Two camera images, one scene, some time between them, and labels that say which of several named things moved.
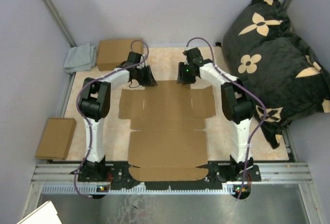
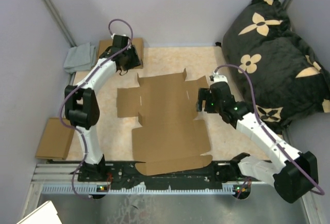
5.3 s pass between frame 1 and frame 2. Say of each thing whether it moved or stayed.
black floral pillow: stayed
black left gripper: moved
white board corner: stayed
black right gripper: moved
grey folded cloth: stayed
